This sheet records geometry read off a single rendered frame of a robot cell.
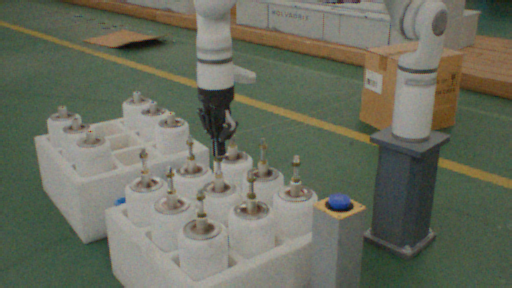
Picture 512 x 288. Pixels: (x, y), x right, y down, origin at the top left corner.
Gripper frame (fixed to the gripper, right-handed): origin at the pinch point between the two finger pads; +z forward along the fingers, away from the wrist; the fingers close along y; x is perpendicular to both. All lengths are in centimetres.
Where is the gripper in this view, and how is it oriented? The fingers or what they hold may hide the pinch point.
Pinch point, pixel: (218, 147)
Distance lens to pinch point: 118.6
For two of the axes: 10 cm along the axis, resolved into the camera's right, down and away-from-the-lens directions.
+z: 0.1, 9.2, 4.0
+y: 5.9, 3.2, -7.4
